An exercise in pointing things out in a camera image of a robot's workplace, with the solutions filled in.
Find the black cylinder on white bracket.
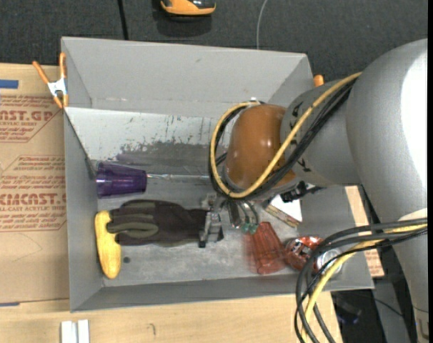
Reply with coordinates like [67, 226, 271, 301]
[279, 179, 327, 204]

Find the yellow banana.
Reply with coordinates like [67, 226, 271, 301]
[94, 209, 123, 280]

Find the white box with brown edge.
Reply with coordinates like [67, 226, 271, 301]
[264, 194, 304, 229]

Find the dark brown glove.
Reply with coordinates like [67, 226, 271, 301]
[106, 199, 209, 248]

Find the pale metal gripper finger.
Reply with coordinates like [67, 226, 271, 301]
[198, 212, 214, 249]
[211, 214, 225, 244]

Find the grey metal bin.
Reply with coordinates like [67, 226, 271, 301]
[61, 36, 376, 313]

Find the crushed orange drink can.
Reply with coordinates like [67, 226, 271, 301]
[284, 235, 343, 276]

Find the brown cardboard board red print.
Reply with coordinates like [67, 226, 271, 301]
[0, 61, 71, 309]

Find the purple plastic cup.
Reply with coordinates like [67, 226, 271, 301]
[95, 160, 148, 199]

